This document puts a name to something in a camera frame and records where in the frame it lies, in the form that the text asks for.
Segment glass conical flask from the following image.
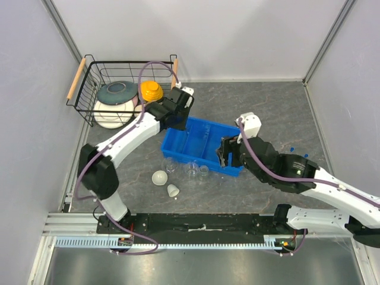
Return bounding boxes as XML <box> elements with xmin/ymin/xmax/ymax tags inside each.
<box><xmin>183</xmin><ymin>161</ymin><xmax>199</xmax><ymax>179</ymax></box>

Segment yellow ceramic bowl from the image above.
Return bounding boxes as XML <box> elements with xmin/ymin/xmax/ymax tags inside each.
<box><xmin>141</xmin><ymin>81</ymin><xmax>163</xmax><ymax>102</ymax></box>

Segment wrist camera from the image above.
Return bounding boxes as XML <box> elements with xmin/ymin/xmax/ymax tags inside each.
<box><xmin>182</xmin><ymin>86</ymin><xmax>194</xmax><ymax>107</ymax></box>
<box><xmin>235</xmin><ymin>112</ymin><xmax>262</xmax><ymax>138</ymax></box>

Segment light blue cable duct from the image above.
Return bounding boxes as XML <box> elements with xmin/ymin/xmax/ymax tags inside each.
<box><xmin>55</xmin><ymin>236</ymin><xmax>296</xmax><ymax>250</ymax></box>

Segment black wire basket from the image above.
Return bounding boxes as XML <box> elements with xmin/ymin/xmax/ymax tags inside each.
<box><xmin>66</xmin><ymin>54</ymin><xmax>178</xmax><ymax>129</ymax></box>

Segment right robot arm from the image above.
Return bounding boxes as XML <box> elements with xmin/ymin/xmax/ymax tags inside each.
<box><xmin>216</xmin><ymin>136</ymin><xmax>379</xmax><ymax>248</ymax></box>

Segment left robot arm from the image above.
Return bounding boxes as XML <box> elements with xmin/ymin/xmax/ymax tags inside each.
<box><xmin>77</xmin><ymin>87</ymin><xmax>194</xmax><ymax>233</ymax></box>

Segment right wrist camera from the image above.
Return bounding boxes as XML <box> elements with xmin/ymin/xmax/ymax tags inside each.
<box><xmin>235</xmin><ymin>112</ymin><xmax>262</xmax><ymax>138</ymax></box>

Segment teal ceramic plate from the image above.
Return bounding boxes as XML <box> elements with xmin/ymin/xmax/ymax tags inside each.
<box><xmin>96</xmin><ymin>81</ymin><xmax>138</xmax><ymax>105</ymax></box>

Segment blue plastic divided bin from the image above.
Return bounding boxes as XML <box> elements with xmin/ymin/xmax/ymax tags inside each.
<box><xmin>161</xmin><ymin>117</ymin><xmax>243</xmax><ymax>177</ymax></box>

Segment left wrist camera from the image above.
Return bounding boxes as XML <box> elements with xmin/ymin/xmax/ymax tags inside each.
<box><xmin>182</xmin><ymin>86</ymin><xmax>194</xmax><ymax>107</ymax></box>

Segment white ceramic bowl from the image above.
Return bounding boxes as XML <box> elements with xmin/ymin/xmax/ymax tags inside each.
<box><xmin>134</xmin><ymin>104</ymin><xmax>144</xmax><ymax>118</ymax></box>

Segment white ceramic plate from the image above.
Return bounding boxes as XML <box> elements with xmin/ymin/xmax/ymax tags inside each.
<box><xmin>93</xmin><ymin>100</ymin><xmax>134</xmax><ymax>129</ymax></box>

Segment white plastic cup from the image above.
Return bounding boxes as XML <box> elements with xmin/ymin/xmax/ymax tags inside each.
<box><xmin>167</xmin><ymin>184</ymin><xmax>180</xmax><ymax>198</ymax></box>

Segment glass petri dish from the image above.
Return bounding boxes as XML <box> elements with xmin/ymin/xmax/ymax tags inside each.
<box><xmin>161</xmin><ymin>157</ymin><xmax>179</xmax><ymax>174</ymax></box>

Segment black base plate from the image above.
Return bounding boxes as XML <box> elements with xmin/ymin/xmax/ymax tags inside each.
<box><xmin>96</xmin><ymin>212</ymin><xmax>308</xmax><ymax>245</ymax></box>

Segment white plastic bowl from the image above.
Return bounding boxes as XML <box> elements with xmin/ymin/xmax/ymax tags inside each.
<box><xmin>151</xmin><ymin>170</ymin><xmax>168</xmax><ymax>186</ymax></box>

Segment small glass bottle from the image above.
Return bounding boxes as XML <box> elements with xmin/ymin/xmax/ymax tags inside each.
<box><xmin>198</xmin><ymin>165</ymin><xmax>209</xmax><ymax>181</ymax></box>

